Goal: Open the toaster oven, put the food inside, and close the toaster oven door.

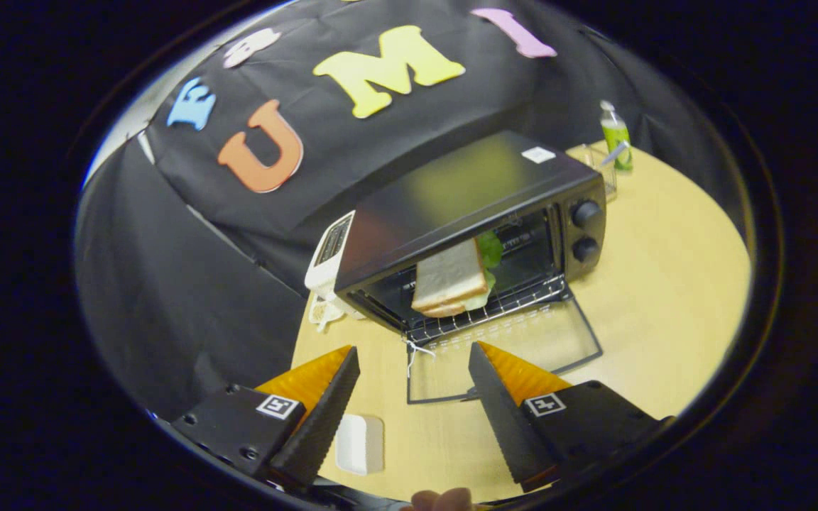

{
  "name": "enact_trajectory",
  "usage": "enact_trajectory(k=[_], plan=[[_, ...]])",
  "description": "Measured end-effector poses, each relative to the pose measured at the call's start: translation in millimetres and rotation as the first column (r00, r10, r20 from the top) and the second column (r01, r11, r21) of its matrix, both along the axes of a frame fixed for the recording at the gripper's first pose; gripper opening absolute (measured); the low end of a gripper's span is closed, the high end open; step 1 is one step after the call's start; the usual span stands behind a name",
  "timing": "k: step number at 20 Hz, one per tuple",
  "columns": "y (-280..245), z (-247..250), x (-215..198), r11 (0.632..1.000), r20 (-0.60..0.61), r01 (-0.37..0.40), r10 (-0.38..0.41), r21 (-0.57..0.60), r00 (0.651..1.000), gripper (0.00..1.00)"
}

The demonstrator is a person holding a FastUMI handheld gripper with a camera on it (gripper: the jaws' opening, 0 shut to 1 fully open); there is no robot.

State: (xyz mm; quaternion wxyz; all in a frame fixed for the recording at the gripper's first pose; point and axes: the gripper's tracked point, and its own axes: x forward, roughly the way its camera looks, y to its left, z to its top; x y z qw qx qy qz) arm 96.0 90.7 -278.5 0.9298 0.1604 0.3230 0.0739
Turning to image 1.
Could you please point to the white rectangular food tray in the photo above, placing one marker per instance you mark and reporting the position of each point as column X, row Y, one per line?
column 359, row 443

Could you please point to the sandwich with lettuce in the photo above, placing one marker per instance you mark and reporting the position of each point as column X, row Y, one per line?
column 451, row 277

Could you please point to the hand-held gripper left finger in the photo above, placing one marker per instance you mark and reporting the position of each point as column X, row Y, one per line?
column 320, row 419

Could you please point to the white pop-up toaster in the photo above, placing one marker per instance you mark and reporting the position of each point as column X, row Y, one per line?
column 327, row 255

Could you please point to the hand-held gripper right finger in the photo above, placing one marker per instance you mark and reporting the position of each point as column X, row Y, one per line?
column 505, row 419

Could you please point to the clear drinking glass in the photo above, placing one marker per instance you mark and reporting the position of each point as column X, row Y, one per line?
column 602, row 174

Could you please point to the black toaster oven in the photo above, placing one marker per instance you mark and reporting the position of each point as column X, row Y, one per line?
column 451, row 191

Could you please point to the clear bottle with green label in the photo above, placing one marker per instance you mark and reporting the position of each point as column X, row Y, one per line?
column 616, row 138

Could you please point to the white cup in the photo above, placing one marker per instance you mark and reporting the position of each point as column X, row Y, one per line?
column 324, row 312

